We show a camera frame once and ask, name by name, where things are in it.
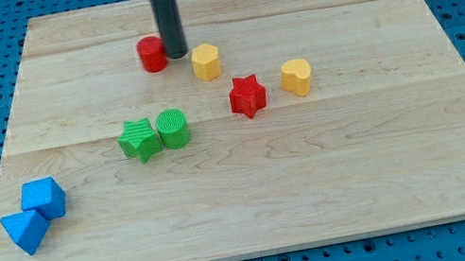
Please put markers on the red cylinder block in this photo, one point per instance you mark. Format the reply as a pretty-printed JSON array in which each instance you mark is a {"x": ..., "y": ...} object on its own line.
[{"x": 151, "y": 53}]

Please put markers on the red star block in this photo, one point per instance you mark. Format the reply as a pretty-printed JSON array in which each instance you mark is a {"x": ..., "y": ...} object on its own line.
[{"x": 247, "y": 96}]

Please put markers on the green star block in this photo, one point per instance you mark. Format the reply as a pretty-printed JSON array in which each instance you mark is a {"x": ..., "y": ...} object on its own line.
[{"x": 138, "y": 139}]

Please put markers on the green cylinder block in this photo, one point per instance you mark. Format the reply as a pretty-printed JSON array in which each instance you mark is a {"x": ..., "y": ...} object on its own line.
[{"x": 172, "y": 128}]

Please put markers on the yellow hexagon block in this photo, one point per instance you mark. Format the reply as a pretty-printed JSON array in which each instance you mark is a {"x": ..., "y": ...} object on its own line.
[{"x": 206, "y": 62}]

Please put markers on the yellow heart block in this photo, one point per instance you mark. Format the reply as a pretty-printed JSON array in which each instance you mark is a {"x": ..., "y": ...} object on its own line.
[{"x": 296, "y": 76}]

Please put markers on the wooden board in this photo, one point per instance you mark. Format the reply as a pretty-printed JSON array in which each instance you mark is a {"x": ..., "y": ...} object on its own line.
[{"x": 376, "y": 147}]

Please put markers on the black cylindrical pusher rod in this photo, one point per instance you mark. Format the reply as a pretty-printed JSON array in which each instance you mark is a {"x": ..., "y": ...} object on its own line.
[{"x": 167, "y": 16}]

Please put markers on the blue cube block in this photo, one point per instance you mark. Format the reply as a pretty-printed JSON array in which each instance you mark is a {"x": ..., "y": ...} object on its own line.
[{"x": 45, "y": 196}]

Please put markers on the blue triangle block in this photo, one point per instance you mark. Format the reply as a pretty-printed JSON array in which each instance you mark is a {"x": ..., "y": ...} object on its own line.
[{"x": 26, "y": 229}]

